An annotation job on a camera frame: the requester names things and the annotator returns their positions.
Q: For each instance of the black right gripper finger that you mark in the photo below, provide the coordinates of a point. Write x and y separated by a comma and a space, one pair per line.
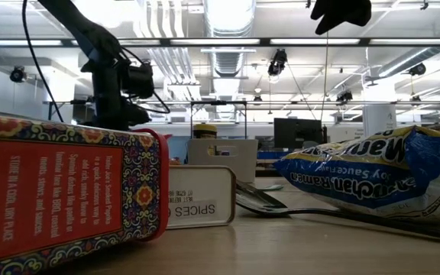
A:
342, 9

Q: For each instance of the orange foil pouch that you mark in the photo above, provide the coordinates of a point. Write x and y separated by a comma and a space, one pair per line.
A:
174, 161

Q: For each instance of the red patterned paprika tin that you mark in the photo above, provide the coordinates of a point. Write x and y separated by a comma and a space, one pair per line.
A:
52, 198

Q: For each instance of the silver spice tin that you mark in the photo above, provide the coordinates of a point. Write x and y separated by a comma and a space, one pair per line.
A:
201, 191

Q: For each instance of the blue yellow ramen packet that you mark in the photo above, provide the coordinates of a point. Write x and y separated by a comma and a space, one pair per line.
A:
357, 179

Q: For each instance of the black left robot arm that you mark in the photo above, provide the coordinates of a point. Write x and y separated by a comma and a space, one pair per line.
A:
78, 23

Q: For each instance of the black ceiling spotlight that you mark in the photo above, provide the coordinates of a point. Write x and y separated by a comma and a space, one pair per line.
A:
345, 96
277, 63
418, 69
17, 74

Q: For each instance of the black horizontal crossbar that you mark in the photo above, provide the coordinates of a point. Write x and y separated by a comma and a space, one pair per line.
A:
264, 42

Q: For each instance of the yellow-lid jar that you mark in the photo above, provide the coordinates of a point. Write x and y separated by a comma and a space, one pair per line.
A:
204, 130

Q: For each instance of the white column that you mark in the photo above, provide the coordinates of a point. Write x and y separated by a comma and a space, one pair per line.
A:
378, 118

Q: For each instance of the narrow white plastic bin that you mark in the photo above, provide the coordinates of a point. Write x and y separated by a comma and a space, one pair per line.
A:
239, 164

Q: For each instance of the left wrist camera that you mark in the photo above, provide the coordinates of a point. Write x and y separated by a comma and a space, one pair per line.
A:
138, 80

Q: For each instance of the silver ventilation duct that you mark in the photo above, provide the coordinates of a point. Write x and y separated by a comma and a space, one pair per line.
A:
229, 61

